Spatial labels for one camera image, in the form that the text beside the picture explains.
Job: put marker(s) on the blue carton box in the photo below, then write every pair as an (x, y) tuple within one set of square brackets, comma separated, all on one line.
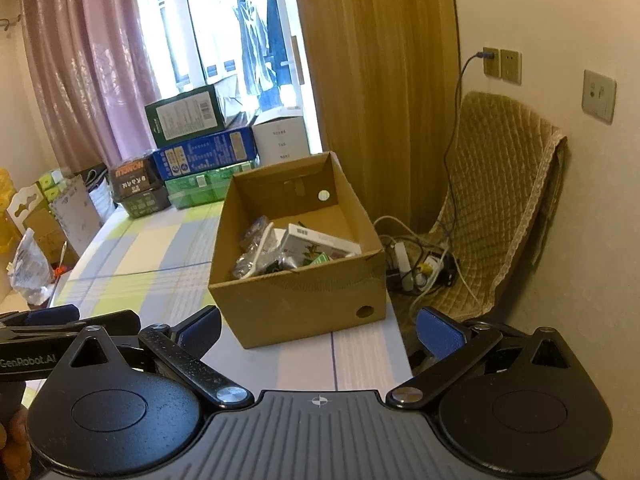
[(213, 151)]

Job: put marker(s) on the dark green carton box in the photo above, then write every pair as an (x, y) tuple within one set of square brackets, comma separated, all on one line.
[(185, 116)]

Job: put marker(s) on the white medicine box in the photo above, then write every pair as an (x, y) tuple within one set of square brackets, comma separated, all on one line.
[(298, 240)]

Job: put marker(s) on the operator hand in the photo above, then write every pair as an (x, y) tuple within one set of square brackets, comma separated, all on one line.
[(16, 452)]

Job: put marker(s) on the beige wall switch plate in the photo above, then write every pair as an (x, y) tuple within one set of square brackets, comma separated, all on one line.
[(598, 96)]

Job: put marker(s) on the mustard curtain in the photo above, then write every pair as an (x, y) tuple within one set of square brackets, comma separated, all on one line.
[(383, 74)]

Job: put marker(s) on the brown cardboard carton stack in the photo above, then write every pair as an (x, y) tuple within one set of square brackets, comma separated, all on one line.
[(28, 209)]

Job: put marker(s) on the black instant meal box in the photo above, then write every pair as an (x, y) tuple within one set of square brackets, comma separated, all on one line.
[(137, 186)]

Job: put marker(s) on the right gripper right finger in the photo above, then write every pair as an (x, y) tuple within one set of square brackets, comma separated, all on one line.
[(458, 350)]

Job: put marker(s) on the green medicine box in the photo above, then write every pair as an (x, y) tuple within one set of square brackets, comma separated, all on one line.
[(313, 258)]

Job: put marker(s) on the white power strip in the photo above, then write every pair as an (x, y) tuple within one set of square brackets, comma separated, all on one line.
[(421, 274)]

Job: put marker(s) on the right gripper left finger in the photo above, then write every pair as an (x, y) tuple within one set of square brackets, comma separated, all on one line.
[(178, 350)]

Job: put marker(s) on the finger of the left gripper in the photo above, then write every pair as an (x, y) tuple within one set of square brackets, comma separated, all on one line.
[(53, 316), (120, 323)]

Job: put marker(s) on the pink curtain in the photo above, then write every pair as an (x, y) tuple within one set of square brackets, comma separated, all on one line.
[(92, 79)]

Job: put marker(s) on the green shrink-wrapped box pack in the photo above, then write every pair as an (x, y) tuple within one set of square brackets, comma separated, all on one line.
[(207, 187)]

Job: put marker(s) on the brown cardboard box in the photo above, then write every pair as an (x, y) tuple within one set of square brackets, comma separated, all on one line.
[(288, 302)]

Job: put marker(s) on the white printed plastic bag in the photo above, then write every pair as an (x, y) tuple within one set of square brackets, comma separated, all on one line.
[(30, 273)]

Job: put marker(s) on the white carton box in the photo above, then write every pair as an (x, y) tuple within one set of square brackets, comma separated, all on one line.
[(280, 139)]

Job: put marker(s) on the checked tablecloth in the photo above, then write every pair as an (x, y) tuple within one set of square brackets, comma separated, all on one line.
[(158, 266)]

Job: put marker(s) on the quilted covered chair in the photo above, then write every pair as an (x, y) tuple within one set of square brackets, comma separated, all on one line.
[(506, 181)]

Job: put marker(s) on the yellow plastic bag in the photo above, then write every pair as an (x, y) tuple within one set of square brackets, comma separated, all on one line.
[(9, 234)]

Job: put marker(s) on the wall socket with plug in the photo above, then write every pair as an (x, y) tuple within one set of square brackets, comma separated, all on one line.
[(502, 64)]

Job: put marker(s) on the grey paper bag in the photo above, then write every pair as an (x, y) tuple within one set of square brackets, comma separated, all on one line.
[(74, 211)]

